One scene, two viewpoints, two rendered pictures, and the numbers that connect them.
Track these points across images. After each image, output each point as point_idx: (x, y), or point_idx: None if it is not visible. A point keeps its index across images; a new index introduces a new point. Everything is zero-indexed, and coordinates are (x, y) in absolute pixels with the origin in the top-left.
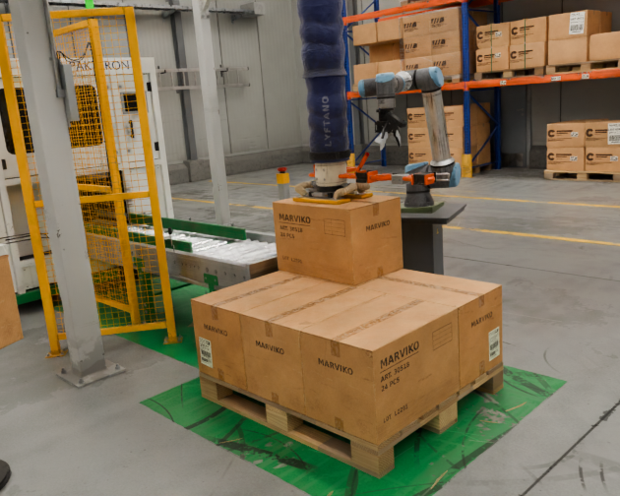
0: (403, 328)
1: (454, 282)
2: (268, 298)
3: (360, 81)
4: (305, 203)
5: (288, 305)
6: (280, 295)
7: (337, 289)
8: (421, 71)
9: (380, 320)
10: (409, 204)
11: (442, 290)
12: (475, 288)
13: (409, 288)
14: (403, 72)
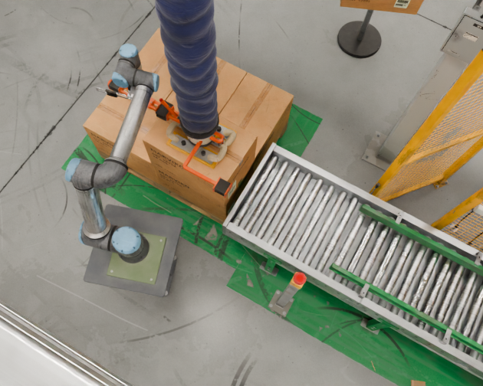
0: (145, 53)
1: (113, 129)
2: (238, 96)
3: (155, 74)
4: (222, 123)
5: (219, 85)
6: (231, 102)
7: None
8: (90, 161)
9: (159, 63)
10: (141, 233)
11: (123, 112)
12: (100, 116)
13: (144, 116)
14: (111, 158)
